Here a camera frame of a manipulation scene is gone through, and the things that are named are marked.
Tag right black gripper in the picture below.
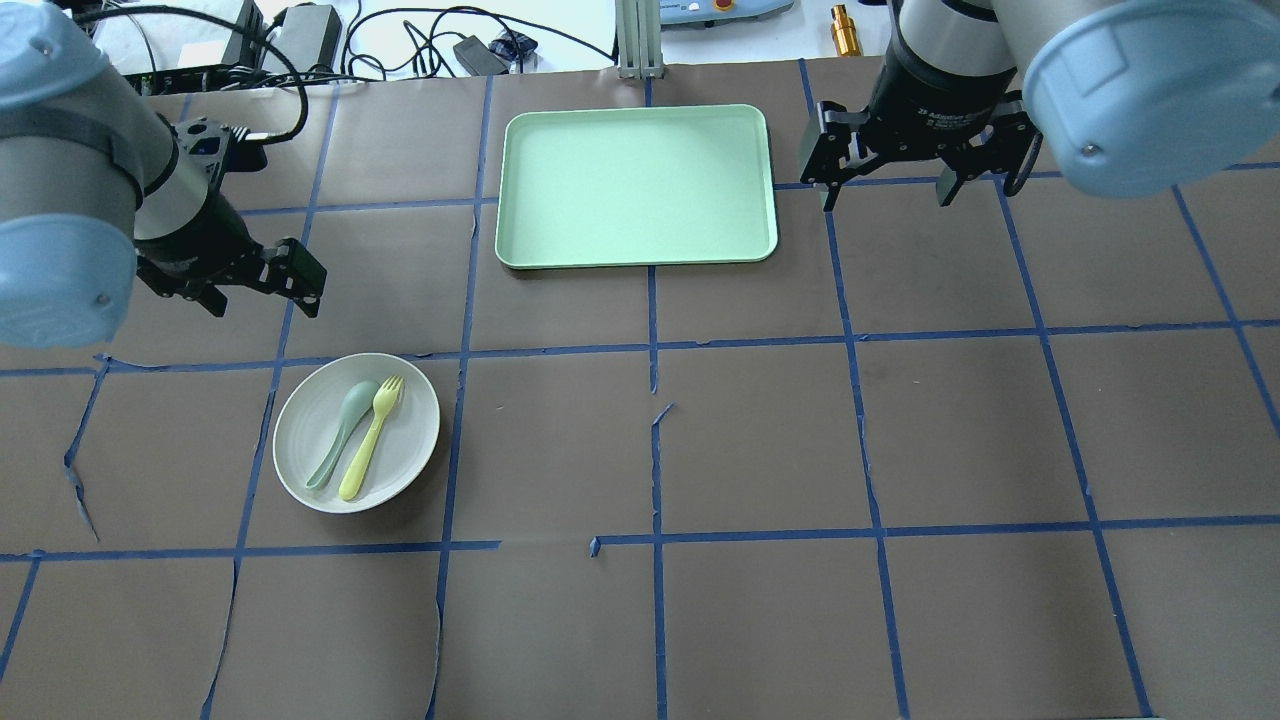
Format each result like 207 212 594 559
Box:
799 35 1044 213

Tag black power adapter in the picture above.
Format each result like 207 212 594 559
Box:
452 35 509 77

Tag aluminium frame post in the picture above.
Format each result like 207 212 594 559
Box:
614 0 666 79

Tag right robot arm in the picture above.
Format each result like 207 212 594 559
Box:
799 1 1279 210

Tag brass cylinder tool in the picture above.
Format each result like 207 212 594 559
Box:
829 4 863 56

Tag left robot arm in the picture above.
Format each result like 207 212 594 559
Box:
1 1 326 348

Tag yellow plastic fork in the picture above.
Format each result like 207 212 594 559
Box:
338 375 404 502

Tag pale green spoon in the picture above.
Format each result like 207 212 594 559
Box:
303 380 381 491

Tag teach pendant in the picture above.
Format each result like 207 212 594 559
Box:
659 0 795 29

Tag white round plate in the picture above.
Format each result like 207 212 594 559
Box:
271 354 442 514

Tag light green tray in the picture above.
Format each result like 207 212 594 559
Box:
495 104 780 270

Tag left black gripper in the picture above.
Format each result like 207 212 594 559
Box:
134 195 326 318

